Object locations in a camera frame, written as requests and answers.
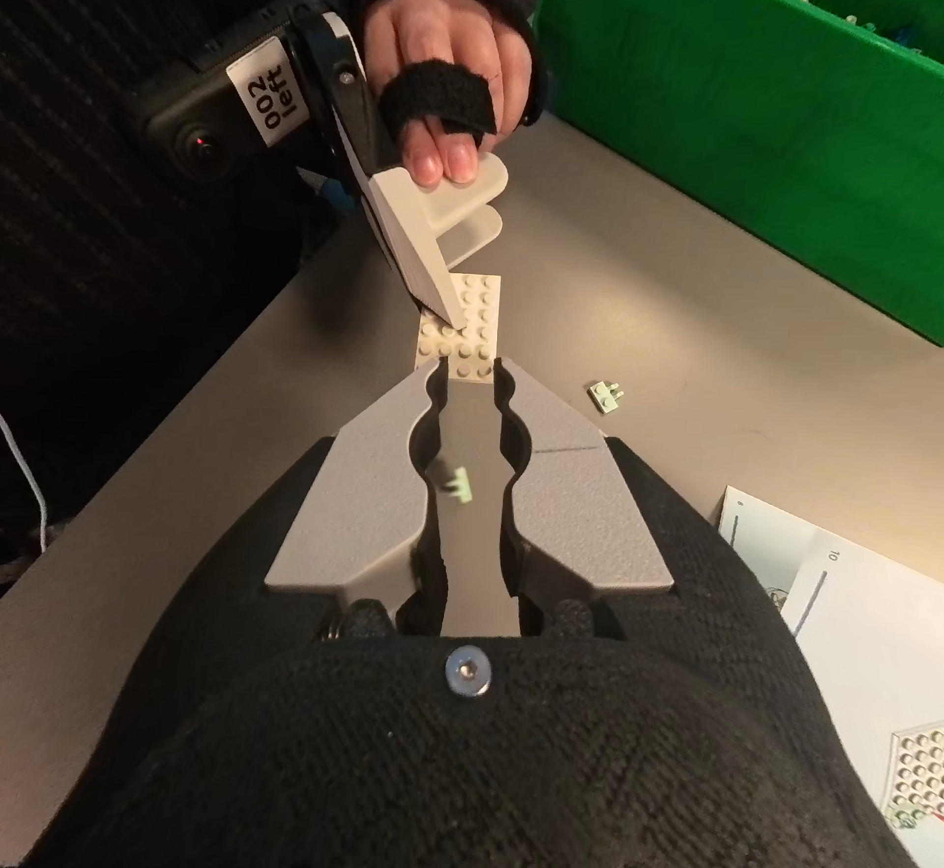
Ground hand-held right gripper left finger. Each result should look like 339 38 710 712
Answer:
264 358 448 627

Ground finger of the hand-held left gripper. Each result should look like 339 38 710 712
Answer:
367 170 471 331
360 197 425 310

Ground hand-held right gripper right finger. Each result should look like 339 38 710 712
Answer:
491 358 677 630

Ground white lego plate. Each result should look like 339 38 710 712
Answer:
413 271 503 384

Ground green plastic bin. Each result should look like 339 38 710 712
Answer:
530 0 944 347

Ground pile of lego bricks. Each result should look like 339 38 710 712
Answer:
726 0 944 61

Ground lego instruction booklet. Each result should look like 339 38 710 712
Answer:
711 485 944 868

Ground person's left hand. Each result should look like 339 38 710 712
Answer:
363 0 535 188

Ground person's black sweater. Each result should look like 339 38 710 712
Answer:
0 0 550 578

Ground white cable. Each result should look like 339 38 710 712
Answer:
0 409 50 553

